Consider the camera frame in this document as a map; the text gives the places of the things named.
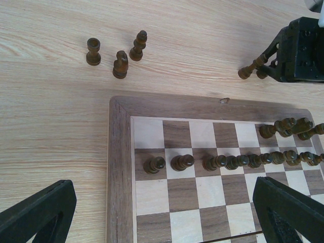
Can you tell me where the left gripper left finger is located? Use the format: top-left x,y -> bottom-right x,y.
1,180 -> 77,242

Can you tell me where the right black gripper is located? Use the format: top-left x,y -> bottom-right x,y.
261,17 -> 323,83

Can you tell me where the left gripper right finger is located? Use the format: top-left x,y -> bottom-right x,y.
253,177 -> 323,242

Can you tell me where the dark chess piece cluster back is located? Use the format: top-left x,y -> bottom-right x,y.
238,54 -> 268,79

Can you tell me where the dark chess piece cluster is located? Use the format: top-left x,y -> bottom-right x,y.
256,70 -> 268,79
238,54 -> 268,79

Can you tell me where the dark pawn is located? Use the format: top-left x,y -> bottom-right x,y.
287,151 -> 314,166
143,156 -> 166,174
248,153 -> 273,169
270,150 -> 297,165
307,153 -> 324,166
170,154 -> 194,172
259,118 -> 297,139
202,155 -> 227,171
225,155 -> 250,170

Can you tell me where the dark knight group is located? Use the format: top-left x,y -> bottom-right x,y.
279,117 -> 313,137

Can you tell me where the wooden chess board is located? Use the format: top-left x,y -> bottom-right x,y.
106,96 -> 323,242

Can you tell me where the dark chess piece tall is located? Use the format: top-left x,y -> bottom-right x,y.
298,123 -> 324,141

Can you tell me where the dark chess piece cluster front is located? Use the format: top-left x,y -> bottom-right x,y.
256,70 -> 268,79

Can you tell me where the dark chess piece far left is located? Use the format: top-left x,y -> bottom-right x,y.
86,38 -> 101,66

